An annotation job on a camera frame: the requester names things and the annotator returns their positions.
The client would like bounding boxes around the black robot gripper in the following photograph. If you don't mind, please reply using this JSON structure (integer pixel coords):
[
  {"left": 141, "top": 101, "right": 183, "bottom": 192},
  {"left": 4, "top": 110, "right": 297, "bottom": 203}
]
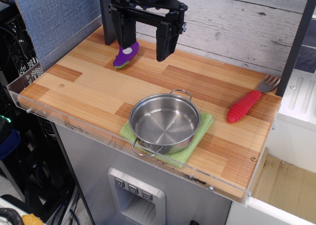
[{"left": 111, "top": 0, "right": 188, "bottom": 62}]

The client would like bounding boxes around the stainless steel pan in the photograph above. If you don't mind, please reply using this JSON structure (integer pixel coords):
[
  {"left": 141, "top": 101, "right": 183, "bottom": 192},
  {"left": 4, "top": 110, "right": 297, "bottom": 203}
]
[{"left": 128, "top": 89, "right": 201, "bottom": 157}]

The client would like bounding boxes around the green cloth napkin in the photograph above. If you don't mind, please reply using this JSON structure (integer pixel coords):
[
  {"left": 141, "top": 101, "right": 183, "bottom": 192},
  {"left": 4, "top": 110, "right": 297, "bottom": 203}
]
[{"left": 119, "top": 112, "right": 214, "bottom": 168}]

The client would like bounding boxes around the purple toy eggplant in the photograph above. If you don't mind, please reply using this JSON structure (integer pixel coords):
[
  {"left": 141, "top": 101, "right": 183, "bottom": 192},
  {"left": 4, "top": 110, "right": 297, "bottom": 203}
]
[{"left": 113, "top": 42, "right": 139, "bottom": 69}]

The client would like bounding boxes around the blue fabric panel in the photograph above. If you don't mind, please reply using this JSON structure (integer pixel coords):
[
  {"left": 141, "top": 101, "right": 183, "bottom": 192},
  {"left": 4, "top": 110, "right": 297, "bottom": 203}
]
[{"left": 15, "top": 0, "right": 101, "bottom": 62}]

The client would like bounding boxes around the black plastic crate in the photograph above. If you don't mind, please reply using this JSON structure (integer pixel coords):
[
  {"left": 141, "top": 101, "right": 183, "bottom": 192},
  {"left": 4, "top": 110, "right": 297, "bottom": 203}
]
[{"left": 0, "top": 14, "right": 38, "bottom": 75}]

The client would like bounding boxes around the clear acrylic table guard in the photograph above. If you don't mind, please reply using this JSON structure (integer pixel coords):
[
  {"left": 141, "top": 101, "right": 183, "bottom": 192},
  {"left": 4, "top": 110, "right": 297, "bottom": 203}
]
[{"left": 8, "top": 18, "right": 281, "bottom": 204}]

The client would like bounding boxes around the toy fridge water dispenser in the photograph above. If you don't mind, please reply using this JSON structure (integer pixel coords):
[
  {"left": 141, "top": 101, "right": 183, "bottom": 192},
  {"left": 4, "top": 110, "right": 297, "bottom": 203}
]
[{"left": 108, "top": 167, "right": 166, "bottom": 225}]

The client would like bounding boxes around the white toy sink counter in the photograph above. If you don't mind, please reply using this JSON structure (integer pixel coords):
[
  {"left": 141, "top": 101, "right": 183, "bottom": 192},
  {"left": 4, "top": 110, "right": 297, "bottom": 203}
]
[{"left": 265, "top": 70, "right": 316, "bottom": 172}]

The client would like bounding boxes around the black left vertical post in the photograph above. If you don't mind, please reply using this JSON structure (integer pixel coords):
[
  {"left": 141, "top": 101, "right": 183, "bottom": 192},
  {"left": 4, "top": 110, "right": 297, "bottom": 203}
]
[{"left": 100, "top": 0, "right": 117, "bottom": 45}]

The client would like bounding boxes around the black vertical post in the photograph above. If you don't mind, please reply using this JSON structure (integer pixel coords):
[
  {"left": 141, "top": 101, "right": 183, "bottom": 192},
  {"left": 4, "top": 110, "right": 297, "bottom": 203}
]
[
  {"left": 276, "top": 0, "right": 316, "bottom": 97},
  {"left": 100, "top": 0, "right": 117, "bottom": 45}
]

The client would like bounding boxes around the red handled fork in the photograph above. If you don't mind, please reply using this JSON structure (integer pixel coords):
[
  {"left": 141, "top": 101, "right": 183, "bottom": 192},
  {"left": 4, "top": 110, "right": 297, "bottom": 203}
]
[{"left": 227, "top": 74, "right": 280, "bottom": 123}]

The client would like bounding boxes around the black right vertical post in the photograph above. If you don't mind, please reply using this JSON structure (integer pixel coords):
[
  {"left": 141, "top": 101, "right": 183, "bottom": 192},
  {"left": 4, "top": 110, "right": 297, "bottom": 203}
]
[{"left": 276, "top": 0, "right": 316, "bottom": 97}]

